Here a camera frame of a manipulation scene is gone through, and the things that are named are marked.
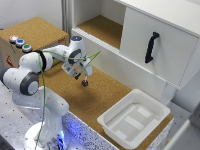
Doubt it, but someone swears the red button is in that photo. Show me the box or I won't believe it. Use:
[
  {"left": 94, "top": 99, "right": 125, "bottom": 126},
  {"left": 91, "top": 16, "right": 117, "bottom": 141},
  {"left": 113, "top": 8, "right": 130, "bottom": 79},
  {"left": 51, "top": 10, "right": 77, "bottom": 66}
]
[{"left": 9, "top": 34, "right": 19, "bottom": 44}]

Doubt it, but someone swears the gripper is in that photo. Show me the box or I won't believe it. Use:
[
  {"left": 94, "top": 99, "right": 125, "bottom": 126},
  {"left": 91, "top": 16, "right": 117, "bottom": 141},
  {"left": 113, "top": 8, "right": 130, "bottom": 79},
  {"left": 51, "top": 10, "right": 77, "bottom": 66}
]
[{"left": 61, "top": 59, "right": 93, "bottom": 81}]

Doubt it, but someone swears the green cable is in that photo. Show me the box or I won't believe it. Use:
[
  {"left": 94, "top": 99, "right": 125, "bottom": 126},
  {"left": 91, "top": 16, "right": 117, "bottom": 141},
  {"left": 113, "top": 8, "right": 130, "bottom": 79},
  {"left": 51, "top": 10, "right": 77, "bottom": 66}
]
[{"left": 33, "top": 49, "right": 102, "bottom": 150}]

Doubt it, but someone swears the wooden drawer box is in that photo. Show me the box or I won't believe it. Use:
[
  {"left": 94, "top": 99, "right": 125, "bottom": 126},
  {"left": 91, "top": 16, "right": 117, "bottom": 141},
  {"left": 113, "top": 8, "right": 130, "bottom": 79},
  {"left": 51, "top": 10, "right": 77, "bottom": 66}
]
[{"left": 0, "top": 16, "right": 71, "bottom": 70}]

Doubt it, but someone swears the white sliding door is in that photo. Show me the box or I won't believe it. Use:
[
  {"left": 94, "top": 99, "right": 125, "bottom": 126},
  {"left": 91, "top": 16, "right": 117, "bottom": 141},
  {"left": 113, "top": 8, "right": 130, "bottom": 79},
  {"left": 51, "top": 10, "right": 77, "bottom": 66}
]
[{"left": 118, "top": 6, "right": 200, "bottom": 90}]

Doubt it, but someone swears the black door handle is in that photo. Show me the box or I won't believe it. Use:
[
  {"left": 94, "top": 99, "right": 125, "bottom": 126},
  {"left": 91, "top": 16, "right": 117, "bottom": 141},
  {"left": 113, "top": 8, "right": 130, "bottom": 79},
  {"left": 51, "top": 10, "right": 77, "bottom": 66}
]
[{"left": 144, "top": 31, "right": 161, "bottom": 65}]

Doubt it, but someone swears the white cabinet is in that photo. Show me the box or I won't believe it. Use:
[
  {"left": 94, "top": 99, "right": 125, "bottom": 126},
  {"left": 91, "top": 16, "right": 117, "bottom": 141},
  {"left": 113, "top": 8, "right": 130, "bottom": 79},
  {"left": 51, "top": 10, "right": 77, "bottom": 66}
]
[{"left": 61, "top": 0, "right": 200, "bottom": 108}]

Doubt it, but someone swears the white plastic box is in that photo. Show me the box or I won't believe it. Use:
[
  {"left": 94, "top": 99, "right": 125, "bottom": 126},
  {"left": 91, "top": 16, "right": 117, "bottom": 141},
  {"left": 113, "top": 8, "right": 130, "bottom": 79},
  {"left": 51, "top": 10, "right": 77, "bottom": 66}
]
[{"left": 96, "top": 88, "right": 172, "bottom": 150}]

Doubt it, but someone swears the green button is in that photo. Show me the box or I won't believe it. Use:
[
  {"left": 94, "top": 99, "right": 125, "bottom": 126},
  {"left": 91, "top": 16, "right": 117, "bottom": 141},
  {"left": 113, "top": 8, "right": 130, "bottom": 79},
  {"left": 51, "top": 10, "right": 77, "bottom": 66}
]
[{"left": 21, "top": 43, "right": 33, "bottom": 54}]

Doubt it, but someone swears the blue button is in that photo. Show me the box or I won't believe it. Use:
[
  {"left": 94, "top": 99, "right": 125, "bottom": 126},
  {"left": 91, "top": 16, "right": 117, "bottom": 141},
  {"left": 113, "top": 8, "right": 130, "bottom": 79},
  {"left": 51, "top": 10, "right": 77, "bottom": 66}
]
[{"left": 15, "top": 38, "right": 26, "bottom": 48}]

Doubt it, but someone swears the purple block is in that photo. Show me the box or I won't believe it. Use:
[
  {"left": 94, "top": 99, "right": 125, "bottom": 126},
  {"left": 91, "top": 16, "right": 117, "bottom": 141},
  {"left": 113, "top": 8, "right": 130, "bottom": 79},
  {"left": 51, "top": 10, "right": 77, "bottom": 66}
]
[{"left": 81, "top": 79, "right": 90, "bottom": 88}]

